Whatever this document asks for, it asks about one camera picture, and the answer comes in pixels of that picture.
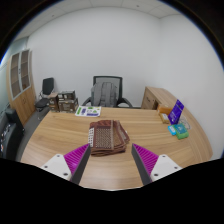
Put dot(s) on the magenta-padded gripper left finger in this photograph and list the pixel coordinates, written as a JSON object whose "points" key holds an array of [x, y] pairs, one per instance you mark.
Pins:
{"points": [[77, 158]]}

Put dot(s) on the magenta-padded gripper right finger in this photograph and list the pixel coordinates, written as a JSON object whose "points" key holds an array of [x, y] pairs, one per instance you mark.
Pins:
{"points": [[146, 159]]}

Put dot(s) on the brown patterned towel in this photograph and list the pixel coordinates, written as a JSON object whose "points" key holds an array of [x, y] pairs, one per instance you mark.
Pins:
{"points": [[108, 138]]}

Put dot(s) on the blue small box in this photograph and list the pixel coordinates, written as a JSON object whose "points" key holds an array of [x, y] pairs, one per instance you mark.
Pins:
{"points": [[171, 130]]}

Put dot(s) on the green small box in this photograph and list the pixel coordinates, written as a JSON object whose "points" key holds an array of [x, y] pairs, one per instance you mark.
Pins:
{"points": [[181, 132]]}

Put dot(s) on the small yellow box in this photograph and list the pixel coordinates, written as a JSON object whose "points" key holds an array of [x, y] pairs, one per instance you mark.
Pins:
{"points": [[164, 118]]}

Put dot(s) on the white printed sheet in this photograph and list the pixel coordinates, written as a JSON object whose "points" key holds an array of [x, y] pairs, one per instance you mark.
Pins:
{"points": [[88, 111]]}

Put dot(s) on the orange box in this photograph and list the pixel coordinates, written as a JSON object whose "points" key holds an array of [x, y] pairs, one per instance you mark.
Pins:
{"points": [[164, 109]]}

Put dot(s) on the purple standing card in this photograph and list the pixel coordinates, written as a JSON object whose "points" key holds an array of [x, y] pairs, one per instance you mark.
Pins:
{"points": [[175, 112]]}

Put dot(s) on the brown cardboard box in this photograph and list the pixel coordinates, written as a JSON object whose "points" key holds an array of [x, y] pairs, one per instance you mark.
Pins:
{"points": [[53, 102]]}

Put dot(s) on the wooden side desk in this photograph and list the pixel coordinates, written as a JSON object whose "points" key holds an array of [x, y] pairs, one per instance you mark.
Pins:
{"points": [[155, 96]]}

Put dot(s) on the small black printed carton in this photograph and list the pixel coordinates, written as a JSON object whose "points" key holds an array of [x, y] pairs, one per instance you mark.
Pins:
{"points": [[66, 95]]}

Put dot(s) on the grey backpack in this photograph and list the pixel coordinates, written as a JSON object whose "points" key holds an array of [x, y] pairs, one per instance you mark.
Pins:
{"points": [[104, 94]]}

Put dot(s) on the black sofa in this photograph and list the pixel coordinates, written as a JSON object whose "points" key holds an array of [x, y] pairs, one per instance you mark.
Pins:
{"points": [[10, 133]]}

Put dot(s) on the small black chair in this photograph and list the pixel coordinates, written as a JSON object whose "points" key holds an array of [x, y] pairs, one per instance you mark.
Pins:
{"points": [[47, 86]]}

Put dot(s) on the black mesh office chair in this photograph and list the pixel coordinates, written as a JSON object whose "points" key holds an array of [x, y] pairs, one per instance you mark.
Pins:
{"points": [[120, 85]]}

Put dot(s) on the wooden shelf cabinet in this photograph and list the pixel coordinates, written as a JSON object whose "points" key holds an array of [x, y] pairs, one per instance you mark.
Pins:
{"points": [[24, 100]]}

